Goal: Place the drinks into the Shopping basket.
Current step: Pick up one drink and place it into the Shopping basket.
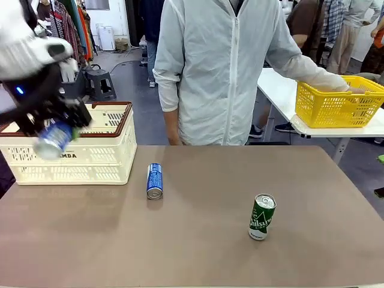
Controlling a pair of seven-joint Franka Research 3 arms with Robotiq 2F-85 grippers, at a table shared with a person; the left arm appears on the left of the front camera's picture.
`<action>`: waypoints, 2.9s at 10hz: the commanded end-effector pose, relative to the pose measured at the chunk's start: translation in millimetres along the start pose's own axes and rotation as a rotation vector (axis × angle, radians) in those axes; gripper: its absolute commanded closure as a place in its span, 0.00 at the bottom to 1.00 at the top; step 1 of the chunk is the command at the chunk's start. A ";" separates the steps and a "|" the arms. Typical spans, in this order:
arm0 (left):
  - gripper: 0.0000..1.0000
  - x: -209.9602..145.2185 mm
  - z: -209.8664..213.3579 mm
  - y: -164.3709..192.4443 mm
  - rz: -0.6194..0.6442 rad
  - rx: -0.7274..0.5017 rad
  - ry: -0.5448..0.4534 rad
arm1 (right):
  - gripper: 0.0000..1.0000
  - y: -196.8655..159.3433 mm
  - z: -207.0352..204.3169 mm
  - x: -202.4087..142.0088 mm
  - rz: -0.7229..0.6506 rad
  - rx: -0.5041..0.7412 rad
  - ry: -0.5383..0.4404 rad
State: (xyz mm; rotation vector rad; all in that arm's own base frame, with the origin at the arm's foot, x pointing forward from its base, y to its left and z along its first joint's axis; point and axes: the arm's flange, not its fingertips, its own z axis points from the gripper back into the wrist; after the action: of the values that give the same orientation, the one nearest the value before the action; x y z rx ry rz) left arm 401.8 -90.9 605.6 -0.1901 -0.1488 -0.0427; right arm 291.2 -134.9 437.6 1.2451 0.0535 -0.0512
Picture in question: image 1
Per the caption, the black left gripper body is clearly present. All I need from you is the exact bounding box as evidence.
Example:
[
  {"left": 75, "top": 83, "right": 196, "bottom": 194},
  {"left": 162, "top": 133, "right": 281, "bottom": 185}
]
[{"left": 0, "top": 61, "right": 91, "bottom": 128}]

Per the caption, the blue drink can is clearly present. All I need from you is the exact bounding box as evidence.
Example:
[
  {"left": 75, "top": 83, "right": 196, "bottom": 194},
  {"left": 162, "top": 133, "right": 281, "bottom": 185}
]
[
  {"left": 32, "top": 119, "right": 74, "bottom": 160},
  {"left": 146, "top": 163, "right": 164, "bottom": 200}
]

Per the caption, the person's right forearm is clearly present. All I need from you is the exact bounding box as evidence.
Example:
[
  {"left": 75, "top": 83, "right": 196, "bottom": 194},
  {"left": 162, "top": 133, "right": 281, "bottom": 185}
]
[{"left": 163, "top": 109, "right": 181, "bottom": 136}]

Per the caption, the cream crate basket brown rim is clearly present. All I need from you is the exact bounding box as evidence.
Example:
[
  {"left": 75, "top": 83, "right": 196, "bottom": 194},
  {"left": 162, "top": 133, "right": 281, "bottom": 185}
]
[{"left": 0, "top": 101, "right": 138, "bottom": 186}]

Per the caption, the yellow plastic basket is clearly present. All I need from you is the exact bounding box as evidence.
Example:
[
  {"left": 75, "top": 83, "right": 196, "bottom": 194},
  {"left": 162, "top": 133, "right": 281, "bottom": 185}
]
[{"left": 295, "top": 75, "right": 384, "bottom": 129}]

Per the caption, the person's right hand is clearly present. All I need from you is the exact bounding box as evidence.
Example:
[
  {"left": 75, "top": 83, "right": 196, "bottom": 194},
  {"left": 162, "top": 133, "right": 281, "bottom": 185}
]
[{"left": 167, "top": 131, "right": 183, "bottom": 146}]

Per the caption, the grey storage bin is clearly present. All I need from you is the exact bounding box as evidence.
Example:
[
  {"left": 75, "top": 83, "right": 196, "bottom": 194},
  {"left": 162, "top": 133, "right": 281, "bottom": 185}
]
[{"left": 59, "top": 71, "right": 88, "bottom": 100}]

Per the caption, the grey plastic stool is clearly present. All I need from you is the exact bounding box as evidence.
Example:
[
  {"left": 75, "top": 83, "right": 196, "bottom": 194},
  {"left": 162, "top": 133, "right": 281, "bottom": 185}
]
[{"left": 85, "top": 68, "right": 117, "bottom": 101}]

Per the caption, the rack of colourful clothes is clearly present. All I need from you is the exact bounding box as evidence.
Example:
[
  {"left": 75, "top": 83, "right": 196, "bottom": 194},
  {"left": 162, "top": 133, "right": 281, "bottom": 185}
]
[{"left": 49, "top": 0, "right": 94, "bottom": 63}]

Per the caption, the bystander in blue jeans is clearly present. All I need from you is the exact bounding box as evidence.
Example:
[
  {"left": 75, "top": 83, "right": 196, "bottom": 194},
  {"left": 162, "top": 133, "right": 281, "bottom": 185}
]
[{"left": 146, "top": 0, "right": 157, "bottom": 88}]

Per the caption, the bystander in orange brown clothes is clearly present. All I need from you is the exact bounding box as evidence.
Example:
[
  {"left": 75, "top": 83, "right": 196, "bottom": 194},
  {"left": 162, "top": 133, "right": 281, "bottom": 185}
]
[{"left": 359, "top": 25, "right": 384, "bottom": 74}]

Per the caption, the bystander in beige trousers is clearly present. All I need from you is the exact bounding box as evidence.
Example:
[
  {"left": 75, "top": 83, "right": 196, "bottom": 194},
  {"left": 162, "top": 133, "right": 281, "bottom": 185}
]
[{"left": 326, "top": 0, "right": 382, "bottom": 76}]

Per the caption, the green Chilsung soda can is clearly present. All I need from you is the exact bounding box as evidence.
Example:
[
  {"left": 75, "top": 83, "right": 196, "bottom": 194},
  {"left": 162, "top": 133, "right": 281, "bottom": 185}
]
[{"left": 248, "top": 193, "right": 277, "bottom": 241}]

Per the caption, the white side table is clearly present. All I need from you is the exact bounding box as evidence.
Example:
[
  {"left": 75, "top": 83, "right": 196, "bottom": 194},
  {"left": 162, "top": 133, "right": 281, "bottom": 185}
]
[{"left": 257, "top": 68, "right": 384, "bottom": 166}]

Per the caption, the person in white jacket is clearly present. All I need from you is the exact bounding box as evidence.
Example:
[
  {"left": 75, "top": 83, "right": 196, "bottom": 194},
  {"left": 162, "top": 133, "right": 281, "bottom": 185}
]
[{"left": 152, "top": 0, "right": 350, "bottom": 147}]

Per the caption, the bystander in plaid shirt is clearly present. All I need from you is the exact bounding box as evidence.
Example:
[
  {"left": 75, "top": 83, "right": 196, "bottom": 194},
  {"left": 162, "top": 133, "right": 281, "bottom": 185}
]
[{"left": 320, "top": 0, "right": 346, "bottom": 43}]

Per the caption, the bystander in brown shirt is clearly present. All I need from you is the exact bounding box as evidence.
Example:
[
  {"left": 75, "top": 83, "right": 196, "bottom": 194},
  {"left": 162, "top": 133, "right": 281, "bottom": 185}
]
[{"left": 286, "top": 0, "right": 326, "bottom": 65}]

